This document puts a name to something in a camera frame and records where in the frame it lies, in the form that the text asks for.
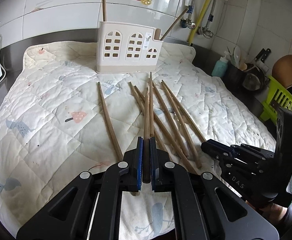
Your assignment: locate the teal soap bottle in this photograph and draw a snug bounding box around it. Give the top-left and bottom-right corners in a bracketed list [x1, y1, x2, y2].
[211, 51, 229, 78]

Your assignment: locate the white quilted mat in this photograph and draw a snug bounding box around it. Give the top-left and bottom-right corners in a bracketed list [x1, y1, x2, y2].
[0, 42, 275, 235]

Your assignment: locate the right metal water valve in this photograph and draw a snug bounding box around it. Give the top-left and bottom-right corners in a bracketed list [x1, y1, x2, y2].
[197, 27, 214, 39]

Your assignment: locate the right braided metal hose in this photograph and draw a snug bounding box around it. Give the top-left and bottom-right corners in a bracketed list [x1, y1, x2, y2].
[203, 0, 218, 30]

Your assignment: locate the left braided metal hose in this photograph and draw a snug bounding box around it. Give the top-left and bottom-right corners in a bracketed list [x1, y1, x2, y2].
[185, 0, 200, 23]

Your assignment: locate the red handle water valve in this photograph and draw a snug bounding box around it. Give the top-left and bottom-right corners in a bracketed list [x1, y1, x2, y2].
[180, 19, 196, 29]

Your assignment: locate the green plastic dish rack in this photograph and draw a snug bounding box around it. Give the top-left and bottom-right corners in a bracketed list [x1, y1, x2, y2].
[259, 76, 292, 124]

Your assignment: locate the white rice spoon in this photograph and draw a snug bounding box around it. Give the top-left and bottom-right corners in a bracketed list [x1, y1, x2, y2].
[231, 46, 241, 68]

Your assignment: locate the white plastic utensil holder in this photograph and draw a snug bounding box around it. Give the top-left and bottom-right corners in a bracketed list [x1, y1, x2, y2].
[96, 21, 163, 74]

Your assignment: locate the braided metal hose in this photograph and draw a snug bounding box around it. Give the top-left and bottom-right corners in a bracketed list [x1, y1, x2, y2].
[203, 0, 218, 30]
[185, 0, 200, 23]

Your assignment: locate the black utensil pot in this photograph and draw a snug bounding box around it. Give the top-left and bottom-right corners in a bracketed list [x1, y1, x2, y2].
[224, 63, 266, 93]

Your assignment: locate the wooden chopstick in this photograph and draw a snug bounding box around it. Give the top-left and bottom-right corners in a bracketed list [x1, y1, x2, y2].
[160, 7, 189, 41]
[161, 80, 206, 142]
[161, 81, 202, 168]
[97, 82, 123, 161]
[102, 0, 107, 22]
[129, 81, 199, 175]
[147, 91, 167, 152]
[149, 72, 154, 137]
[143, 88, 151, 184]
[152, 83, 189, 158]

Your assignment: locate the black handled knife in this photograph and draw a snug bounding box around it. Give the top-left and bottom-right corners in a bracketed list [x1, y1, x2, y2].
[253, 48, 272, 63]

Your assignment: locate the yellow gas pipe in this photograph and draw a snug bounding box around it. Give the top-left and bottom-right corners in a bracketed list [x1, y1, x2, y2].
[188, 0, 211, 45]

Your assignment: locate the brown bowl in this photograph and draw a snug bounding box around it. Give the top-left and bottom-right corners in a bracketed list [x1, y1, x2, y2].
[272, 54, 292, 94]

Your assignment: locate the person's right hand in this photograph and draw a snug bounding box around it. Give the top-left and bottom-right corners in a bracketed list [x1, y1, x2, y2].
[246, 201, 288, 224]

